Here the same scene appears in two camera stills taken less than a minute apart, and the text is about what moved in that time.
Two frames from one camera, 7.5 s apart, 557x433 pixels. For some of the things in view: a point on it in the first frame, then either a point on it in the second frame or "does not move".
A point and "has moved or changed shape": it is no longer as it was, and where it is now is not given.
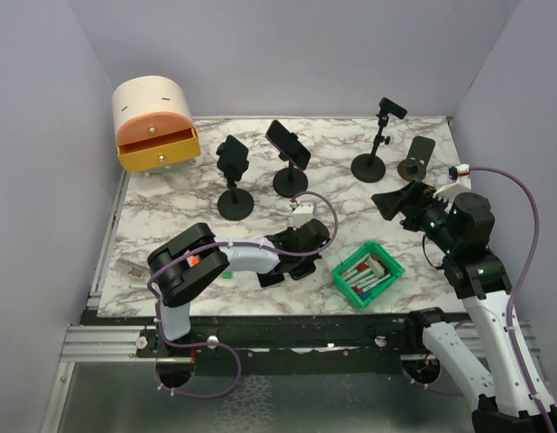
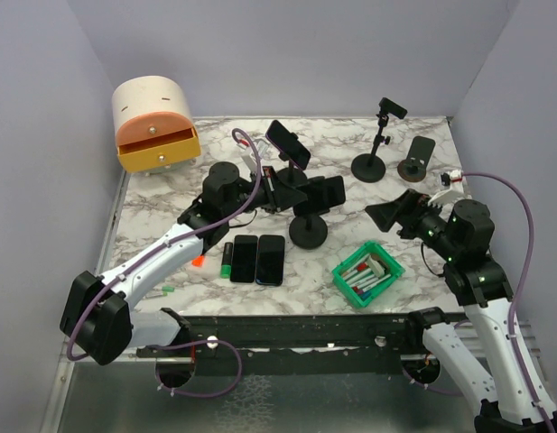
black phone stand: (289, 181) does not move
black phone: (302, 270) has moved or changed shape
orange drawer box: (154, 124) does not move
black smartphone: (270, 279) has moved or changed shape
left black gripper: (312, 257) -> (279, 196)
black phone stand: (233, 158) -> (322, 193)
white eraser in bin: (375, 266) does not move
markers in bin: (362, 278) does not move
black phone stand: (369, 169) does not move
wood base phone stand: (413, 167) does not move
